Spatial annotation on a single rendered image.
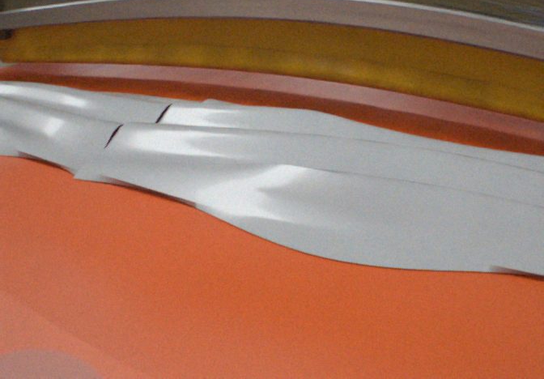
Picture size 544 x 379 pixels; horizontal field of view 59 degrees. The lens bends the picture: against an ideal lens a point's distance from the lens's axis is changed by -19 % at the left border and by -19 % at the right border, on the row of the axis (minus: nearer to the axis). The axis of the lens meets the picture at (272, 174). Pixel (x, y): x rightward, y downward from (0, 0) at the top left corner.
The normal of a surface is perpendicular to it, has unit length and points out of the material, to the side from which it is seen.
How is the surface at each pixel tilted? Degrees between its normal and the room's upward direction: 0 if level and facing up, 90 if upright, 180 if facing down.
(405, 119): 0
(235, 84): 0
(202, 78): 0
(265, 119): 34
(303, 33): 90
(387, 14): 90
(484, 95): 90
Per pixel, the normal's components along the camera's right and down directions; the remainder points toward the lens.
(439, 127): 0.01, -0.93
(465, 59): -0.47, 0.32
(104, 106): -0.30, -0.63
